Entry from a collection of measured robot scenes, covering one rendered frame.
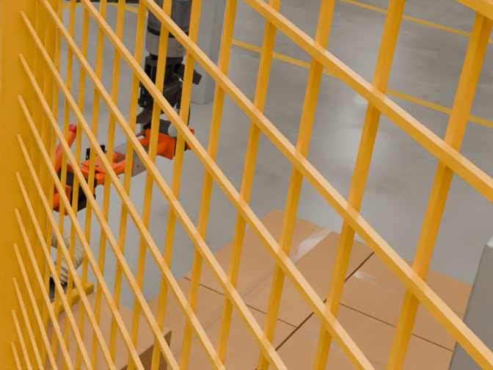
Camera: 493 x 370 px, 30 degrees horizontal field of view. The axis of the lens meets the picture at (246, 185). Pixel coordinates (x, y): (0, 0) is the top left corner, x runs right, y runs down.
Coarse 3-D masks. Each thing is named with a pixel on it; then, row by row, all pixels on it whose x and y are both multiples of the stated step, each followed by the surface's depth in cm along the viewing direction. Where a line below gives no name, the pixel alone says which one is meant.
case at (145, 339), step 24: (72, 312) 187; (120, 312) 189; (48, 336) 179; (72, 336) 180; (120, 336) 182; (144, 336) 183; (168, 336) 186; (48, 360) 172; (72, 360) 173; (120, 360) 175; (144, 360) 180
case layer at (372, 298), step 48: (336, 240) 312; (240, 288) 278; (288, 288) 282; (384, 288) 289; (432, 288) 293; (192, 336) 253; (240, 336) 256; (288, 336) 260; (384, 336) 266; (432, 336) 269
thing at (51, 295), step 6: (78, 276) 167; (90, 282) 166; (54, 288) 161; (66, 288) 162; (90, 288) 165; (48, 294) 159; (54, 294) 160; (66, 294) 161; (72, 294) 161; (78, 294) 162; (60, 300) 159; (72, 300) 161; (78, 300) 163; (60, 306) 158; (60, 312) 159; (48, 318) 156
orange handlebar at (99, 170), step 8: (144, 144) 196; (160, 144) 196; (160, 152) 195; (88, 160) 182; (96, 160) 183; (112, 160) 187; (88, 168) 181; (96, 168) 180; (112, 168) 181; (120, 168) 183; (104, 176) 179; (56, 200) 167
